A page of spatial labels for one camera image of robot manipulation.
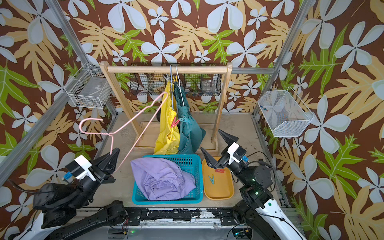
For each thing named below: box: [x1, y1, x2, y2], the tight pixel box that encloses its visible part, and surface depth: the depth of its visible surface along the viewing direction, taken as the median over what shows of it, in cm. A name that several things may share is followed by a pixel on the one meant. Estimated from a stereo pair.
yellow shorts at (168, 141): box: [154, 81, 181, 155], surface depth 70 cm
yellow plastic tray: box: [202, 156, 235, 201], surface depth 87 cm
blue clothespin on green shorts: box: [178, 116, 191, 123], surface depth 62 cm
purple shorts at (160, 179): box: [130, 157, 196, 201], surface depth 79 cm
